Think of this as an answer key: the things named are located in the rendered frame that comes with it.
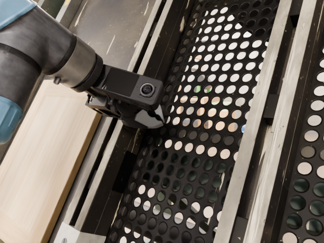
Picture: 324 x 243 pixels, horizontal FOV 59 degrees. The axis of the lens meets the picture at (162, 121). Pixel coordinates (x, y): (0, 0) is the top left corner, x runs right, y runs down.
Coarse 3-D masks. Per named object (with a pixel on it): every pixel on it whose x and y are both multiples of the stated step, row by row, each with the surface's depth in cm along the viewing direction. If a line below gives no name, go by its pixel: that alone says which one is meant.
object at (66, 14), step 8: (72, 0) 113; (80, 0) 116; (64, 8) 113; (72, 8) 113; (64, 16) 111; (72, 16) 114; (64, 24) 111; (40, 80) 106; (32, 96) 104; (24, 112) 103; (16, 128) 101; (0, 144) 98; (8, 144) 99; (0, 152) 98; (0, 160) 98
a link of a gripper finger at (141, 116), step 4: (136, 112) 53; (140, 112) 53; (144, 112) 54; (136, 116) 53; (140, 116) 53; (144, 116) 54; (148, 116) 55; (136, 120) 53; (140, 120) 53; (144, 120) 54; (148, 120) 55; (152, 120) 56; (156, 120) 57; (160, 120) 58; (144, 124) 54; (148, 124) 55; (152, 124) 56; (156, 124) 57; (160, 124) 58
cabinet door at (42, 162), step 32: (64, 96) 88; (32, 128) 91; (64, 128) 80; (32, 160) 83; (64, 160) 74; (0, 192) 86; (32, 192) 76; (64, 192) 69; (0, 224) 78; (32, 224) 70
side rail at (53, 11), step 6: (42, 0) 129; (48, 0) 130; (54, 0) 132; (60, 0) 134; (42, 6) 128; (48, 6) 130; (54, 6) 133; (60, 6) 135; (48, 12) 130; (54, 12) 133; (54, 18) 133
